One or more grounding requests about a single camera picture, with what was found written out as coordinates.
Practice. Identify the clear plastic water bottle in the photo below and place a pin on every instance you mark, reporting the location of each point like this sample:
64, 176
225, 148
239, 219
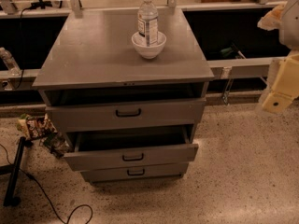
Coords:
147, 24

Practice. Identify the grey bottom drawer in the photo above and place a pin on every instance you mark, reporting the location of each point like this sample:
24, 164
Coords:
135, 172

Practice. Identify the grey top drawer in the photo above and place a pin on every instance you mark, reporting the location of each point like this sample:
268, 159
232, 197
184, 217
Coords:
85, 118

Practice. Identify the dark green snack packet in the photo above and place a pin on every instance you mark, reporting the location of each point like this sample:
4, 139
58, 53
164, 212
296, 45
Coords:
56, 145

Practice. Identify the green object behind counter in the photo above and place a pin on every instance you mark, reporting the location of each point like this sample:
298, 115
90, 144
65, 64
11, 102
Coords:
231, 51

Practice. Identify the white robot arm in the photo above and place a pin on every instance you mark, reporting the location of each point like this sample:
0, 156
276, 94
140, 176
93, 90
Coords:
282, 84

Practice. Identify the snack bag on floor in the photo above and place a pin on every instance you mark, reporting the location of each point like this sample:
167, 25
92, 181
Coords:
35, 127

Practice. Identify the black stand leg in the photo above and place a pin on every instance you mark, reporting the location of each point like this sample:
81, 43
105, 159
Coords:
13, 170

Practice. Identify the white ceramic bowl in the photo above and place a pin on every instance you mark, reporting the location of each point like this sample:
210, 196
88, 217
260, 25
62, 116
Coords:
149, 52

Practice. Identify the grey drawer cabinet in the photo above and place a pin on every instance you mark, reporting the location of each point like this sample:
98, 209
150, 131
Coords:
93, 61

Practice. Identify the grey open middle drawer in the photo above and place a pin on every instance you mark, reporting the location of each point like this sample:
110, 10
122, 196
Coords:
112, 149

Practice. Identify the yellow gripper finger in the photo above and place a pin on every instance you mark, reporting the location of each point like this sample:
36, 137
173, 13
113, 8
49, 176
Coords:
273, 102

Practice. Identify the clear bottle at left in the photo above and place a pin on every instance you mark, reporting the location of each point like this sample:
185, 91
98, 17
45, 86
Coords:
10, 62

